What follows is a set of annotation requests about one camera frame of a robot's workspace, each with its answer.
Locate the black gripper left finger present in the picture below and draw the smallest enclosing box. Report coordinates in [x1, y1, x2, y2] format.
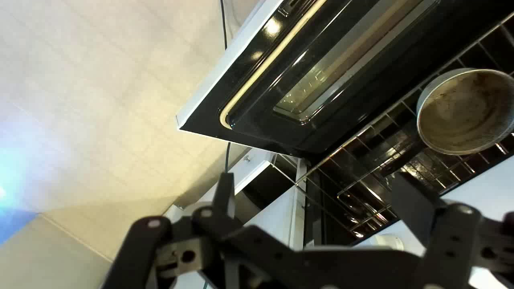
[101, 171, 238, 289]

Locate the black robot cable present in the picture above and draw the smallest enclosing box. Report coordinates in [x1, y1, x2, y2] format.
[217, 0, 233, 174]

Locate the white gas stove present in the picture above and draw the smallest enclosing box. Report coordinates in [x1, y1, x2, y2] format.
[159, 142, 514, 289]

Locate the black glass oven door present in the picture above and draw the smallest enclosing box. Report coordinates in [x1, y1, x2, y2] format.
[175, 0, 514, 160]

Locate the brown pot with contents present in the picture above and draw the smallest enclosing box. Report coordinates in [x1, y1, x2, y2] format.
[414, 67, 514, 157]

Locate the metal oven rack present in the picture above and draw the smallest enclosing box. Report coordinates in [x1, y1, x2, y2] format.
[304, 14, 514, 247]

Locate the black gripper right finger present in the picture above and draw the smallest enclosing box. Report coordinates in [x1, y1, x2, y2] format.
[385, 171, 514, 289]

